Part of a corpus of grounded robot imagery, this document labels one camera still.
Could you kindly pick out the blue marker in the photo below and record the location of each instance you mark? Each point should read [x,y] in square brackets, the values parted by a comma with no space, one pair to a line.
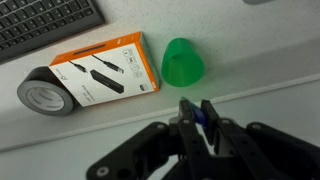
[199,116]

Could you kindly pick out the black keyboard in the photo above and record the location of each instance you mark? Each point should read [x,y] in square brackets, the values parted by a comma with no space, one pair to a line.
[43,23]

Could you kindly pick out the orange white product box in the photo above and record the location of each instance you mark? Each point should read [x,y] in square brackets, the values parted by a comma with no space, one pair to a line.
[106,70]

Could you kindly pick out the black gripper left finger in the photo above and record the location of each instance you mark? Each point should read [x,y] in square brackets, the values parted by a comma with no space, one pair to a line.
[190,143]

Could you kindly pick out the green plastic cup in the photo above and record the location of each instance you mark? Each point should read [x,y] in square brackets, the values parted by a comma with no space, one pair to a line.
[181,65]

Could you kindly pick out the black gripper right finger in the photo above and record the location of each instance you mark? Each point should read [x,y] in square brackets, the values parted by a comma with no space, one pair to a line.
[240,146]

